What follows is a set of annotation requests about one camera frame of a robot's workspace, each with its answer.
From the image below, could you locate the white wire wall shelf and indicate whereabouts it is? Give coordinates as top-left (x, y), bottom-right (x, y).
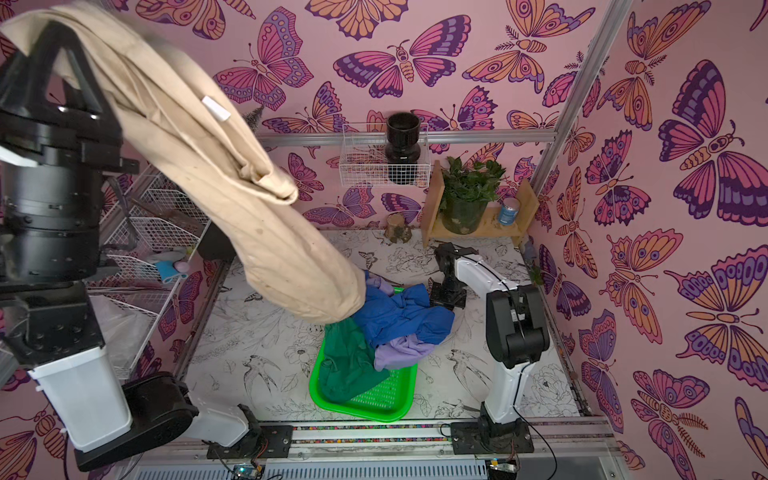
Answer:
top-left (88, 166), bottom-right (215, 382)

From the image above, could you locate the frosted miniature christmas tree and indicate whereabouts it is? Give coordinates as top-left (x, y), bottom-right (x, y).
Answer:
top-left (242, 106), bottom-right (264, 132)

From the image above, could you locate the black ribbed vase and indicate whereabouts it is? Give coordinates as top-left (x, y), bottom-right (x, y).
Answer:
top-left (385, 112), bottom-right (421, 185)

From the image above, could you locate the clear plastic bag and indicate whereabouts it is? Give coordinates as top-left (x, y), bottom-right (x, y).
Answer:
top-left (89, 296), bottom-right (157, 381)

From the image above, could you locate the green plastic laundry basket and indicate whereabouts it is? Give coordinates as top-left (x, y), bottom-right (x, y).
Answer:
top-left (309, 285), bottom-right (432, 423)

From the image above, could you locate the dark green t-shirt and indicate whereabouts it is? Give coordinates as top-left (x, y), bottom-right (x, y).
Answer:
top-left (318, 318), bottom-right (390, 404)

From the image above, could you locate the blue and pink toy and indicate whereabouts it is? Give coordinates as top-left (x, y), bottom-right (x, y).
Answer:
top-left (146, 250), bottom-right (190, 284)

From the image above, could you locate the green potted plant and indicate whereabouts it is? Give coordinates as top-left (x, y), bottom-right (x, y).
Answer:
top-left (439, 157), bottom-right (506, 235)

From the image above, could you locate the beige t-shirt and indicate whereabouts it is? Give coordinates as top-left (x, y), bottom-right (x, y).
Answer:
top-left (1, 1), bottom-right (366, 324)

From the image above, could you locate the small white wire basket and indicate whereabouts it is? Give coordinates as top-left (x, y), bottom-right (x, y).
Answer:
top-left (338, 122), bottom-right (432, 188)

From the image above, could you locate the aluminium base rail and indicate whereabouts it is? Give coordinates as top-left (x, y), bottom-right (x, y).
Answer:
top-left (111, 417), bottom-right (632, 479)

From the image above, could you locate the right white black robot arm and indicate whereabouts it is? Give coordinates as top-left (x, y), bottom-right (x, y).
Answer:
top-left (430, 243), bottom-right (550, 455)

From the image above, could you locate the blue tin can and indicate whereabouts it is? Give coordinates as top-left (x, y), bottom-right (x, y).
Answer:
top-left (497, 197), bottom-right (520, 226)

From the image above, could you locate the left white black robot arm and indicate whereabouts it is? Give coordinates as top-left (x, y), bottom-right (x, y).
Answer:
top-left (1, 21), bottom-right (267, 472)

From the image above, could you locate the blue t-shirt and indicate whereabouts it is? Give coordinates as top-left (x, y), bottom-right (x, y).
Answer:
top-left (352, 284), bottom-right (455, 348)

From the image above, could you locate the lilac t-shirt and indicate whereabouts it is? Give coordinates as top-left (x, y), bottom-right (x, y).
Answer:
top-left (366, 273), bottom-right (438, 371)

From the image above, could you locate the small tree stump ornament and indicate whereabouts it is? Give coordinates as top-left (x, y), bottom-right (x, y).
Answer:
top-left (384, 213), bottom-right (412, 243)

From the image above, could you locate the wooden corner shelf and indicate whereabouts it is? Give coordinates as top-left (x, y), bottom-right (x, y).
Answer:
top-left (420, 160), bottom-right (540, 247)

